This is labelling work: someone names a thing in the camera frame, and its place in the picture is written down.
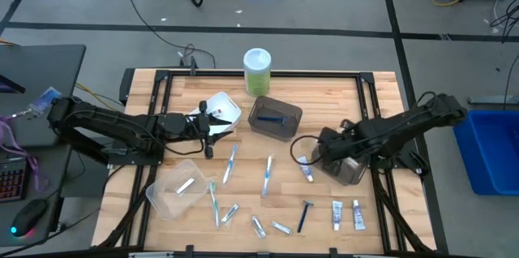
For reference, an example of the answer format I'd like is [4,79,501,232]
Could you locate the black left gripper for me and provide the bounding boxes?
[184,100,234,160]

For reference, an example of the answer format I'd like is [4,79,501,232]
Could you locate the blue white toothbrush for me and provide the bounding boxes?
[261,154,273,198]
[221,144,239,186]

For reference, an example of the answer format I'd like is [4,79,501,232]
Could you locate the blue disposable razor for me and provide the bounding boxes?
[256,114,287,126]
[297,200,315,234]

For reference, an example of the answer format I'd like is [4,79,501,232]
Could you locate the white plastic bin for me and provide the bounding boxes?
[188,91,242,137]

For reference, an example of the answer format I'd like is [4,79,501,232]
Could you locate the smoky grey plastic bin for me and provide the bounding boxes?
[247,95,304,144]
[311,144,371,187]

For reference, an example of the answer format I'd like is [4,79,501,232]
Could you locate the green wipes canister white lid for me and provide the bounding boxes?
[242,47,272,97]

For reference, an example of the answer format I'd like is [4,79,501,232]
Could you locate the green toothbrush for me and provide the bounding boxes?
[208,179,221,229]

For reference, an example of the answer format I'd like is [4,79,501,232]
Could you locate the clear plastic bin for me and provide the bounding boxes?
[144,158,210,221]

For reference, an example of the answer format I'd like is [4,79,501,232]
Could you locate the black rectangular box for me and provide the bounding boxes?
[119,67,135,105]

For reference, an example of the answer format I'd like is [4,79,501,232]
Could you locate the blue storage bin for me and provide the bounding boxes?
[453,110,519,197]

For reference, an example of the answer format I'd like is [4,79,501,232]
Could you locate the dark grey desk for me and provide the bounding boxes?
[0,144,74,251]

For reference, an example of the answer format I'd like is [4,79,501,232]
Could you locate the blue id badge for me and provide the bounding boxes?
[27,86,64,115]

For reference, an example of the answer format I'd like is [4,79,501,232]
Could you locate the black side table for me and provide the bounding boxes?
[0,44,87,148]

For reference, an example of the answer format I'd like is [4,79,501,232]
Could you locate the black computer mouse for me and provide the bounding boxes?
[10,199,49,238]

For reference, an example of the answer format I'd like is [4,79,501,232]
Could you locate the backlit computer keyboard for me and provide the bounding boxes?
[0,156,29,204]

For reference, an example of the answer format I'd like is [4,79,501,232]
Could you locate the black aluminium table frame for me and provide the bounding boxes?
[97,69,449,257]

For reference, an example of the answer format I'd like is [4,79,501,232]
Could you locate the long black floor cable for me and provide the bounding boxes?
[118,0,217,68]

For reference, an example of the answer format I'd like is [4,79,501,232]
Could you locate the purple lanyard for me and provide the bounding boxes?
[0,118,45,194]

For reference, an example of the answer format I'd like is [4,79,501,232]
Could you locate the black cable bundle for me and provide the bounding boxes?
[488,0,519,44]

